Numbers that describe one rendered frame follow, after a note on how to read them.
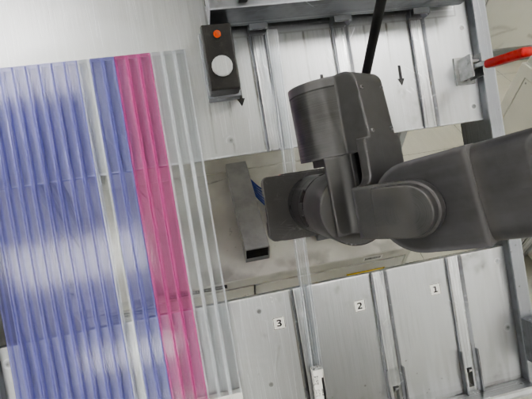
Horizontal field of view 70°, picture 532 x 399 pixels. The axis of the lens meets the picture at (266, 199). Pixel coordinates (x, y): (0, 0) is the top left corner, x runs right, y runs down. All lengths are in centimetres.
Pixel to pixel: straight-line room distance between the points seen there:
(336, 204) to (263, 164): 72
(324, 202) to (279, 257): 53
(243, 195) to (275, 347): 42
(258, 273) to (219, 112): 39
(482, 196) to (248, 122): 33
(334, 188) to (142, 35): 34
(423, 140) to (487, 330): 167
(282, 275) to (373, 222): 56
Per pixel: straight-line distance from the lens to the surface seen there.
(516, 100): 172
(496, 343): 66
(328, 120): 29
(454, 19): 64
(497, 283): 64
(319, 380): 54
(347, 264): 84
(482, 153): 24
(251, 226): 80
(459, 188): 24
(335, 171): 28
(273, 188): 38
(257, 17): 51
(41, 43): 55
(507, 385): 68
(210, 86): 46
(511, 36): 314
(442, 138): 228
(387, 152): 29
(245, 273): 79
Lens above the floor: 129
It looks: 48 degrees down
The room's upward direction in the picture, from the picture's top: straight up
